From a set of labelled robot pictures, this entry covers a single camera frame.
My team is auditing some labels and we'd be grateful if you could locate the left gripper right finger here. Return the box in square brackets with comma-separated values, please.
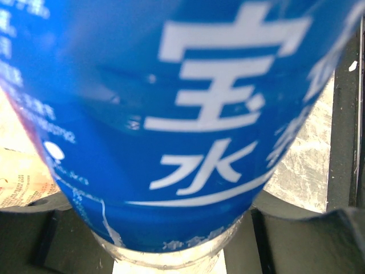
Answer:
[224, 191, 364, 273]

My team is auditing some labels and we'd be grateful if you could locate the blue Pocari bottle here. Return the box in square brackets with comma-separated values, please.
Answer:
[1, 1, 364, 273]

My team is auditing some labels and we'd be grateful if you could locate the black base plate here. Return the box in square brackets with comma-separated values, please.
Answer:
[326, 17, 364, 212]

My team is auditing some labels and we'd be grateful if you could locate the orange drink bottle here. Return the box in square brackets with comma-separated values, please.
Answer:
[1, 148, 60, 209]

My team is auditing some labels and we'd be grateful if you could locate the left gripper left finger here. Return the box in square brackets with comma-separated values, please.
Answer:
[1, 192, 114, 273]

